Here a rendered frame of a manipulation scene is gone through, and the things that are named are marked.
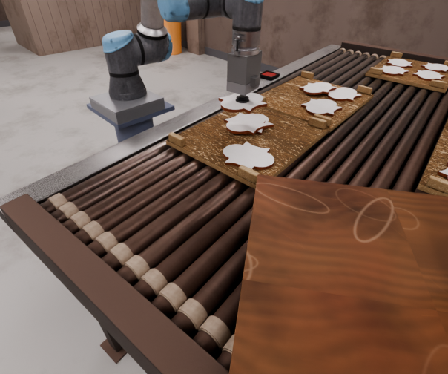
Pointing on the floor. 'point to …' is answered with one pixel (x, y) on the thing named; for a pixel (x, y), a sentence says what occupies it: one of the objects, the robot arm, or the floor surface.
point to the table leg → (112, 347)
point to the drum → (174, 35)
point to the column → (125, 130)
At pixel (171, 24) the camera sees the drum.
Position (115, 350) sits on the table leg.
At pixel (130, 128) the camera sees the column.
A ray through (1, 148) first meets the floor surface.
